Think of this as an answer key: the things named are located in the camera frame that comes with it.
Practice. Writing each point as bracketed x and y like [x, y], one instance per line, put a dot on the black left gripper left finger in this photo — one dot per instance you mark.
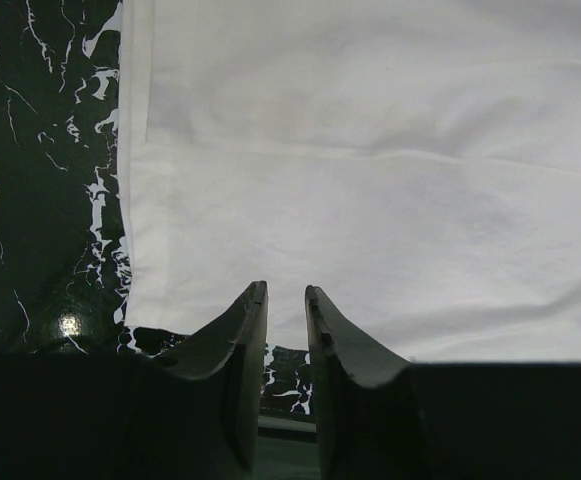
[190, 413]

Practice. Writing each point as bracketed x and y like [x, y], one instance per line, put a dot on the black marble pattern mat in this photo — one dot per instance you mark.
[64, 264]

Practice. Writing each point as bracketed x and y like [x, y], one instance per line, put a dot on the white printed t-shirt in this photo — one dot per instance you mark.
[420, 161]

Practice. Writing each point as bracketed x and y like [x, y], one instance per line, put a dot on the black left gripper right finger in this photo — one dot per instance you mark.
[379, 416]

